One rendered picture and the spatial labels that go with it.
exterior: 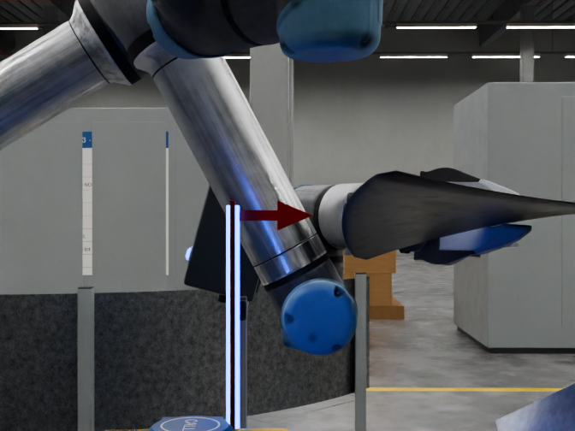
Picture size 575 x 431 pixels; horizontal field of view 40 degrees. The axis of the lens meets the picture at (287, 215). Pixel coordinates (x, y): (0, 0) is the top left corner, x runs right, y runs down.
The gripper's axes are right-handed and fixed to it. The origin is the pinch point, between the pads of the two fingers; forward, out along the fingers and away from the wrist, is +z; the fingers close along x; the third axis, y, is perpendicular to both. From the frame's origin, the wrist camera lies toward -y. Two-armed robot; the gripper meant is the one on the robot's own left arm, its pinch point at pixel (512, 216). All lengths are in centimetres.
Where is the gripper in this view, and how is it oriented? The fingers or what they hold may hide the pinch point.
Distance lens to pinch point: 73.0
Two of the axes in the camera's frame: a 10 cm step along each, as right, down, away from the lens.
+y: 7.7, 1.0, 6.3
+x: -0.9, 9.9, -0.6
